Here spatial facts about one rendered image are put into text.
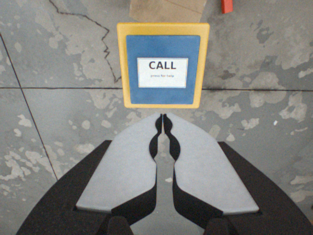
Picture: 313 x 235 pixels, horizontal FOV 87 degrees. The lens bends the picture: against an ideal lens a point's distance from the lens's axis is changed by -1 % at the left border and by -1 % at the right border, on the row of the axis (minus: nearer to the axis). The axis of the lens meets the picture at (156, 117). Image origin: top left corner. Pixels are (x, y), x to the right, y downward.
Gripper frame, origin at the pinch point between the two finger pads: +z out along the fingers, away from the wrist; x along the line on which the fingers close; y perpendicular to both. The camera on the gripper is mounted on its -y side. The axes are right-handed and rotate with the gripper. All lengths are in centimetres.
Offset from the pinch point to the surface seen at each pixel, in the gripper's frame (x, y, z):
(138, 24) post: -3.3, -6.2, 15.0
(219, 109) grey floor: 47, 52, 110
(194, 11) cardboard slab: 20, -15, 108
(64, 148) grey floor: -88, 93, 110
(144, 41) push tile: -2.4, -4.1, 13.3
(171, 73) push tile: 1.4, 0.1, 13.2
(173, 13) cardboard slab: 7, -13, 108
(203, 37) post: 5.8, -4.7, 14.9
